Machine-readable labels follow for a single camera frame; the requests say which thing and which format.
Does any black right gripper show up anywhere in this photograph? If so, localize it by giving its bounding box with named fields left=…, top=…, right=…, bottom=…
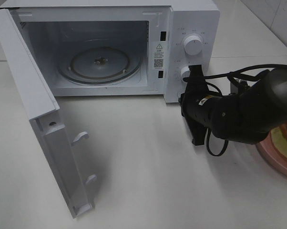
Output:
left=181, top=65, right=226, bottom=146

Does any pink round plate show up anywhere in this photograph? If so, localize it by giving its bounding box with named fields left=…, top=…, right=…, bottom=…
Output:
left=256, top=134, right=287, bottom=176

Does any white microwave door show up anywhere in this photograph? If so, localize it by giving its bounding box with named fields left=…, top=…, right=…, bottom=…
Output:
left=0, top=9, right=96, bottom=218

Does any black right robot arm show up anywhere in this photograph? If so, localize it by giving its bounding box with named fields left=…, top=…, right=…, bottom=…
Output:
left=180, top=64, right=287, bottom=146

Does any white lower timer knob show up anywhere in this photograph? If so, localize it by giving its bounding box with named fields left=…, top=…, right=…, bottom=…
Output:
left=180, top=66, right=190, bottom=81

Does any white upper power knob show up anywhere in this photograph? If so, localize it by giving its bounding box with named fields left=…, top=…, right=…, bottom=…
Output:
left=184, top=34, right=203, bottom=56

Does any warning label sticker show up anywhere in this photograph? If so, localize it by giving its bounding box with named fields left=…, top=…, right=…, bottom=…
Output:
left=153, top=42, right=165, bottom=69

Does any white microwave oven body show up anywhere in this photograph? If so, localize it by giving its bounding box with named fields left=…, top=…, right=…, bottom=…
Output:
left=0, top=0, right=220, bottom=103

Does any glass microwave turntable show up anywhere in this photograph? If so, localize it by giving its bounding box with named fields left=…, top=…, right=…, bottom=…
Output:
left=58, top=46, right=142, bottom=85

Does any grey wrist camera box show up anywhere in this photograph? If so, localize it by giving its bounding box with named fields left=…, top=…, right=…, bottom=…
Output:
left=230, top=78, right=250, bottom=94

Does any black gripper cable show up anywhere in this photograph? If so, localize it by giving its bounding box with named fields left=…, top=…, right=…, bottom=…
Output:
left=202, top=54, right=287, bottom=157

